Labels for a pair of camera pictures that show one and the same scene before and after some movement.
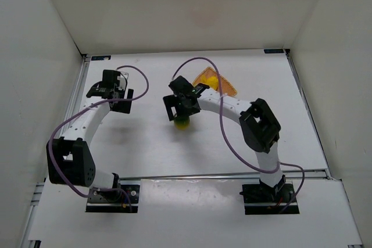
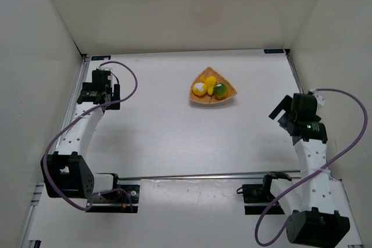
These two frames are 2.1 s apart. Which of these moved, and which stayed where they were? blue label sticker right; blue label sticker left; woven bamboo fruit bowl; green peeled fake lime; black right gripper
Moved: green peeled fake lime; black right gripper
Stayed: blue label sticker left; blue label sticker right; woven bamboo fruit bowl
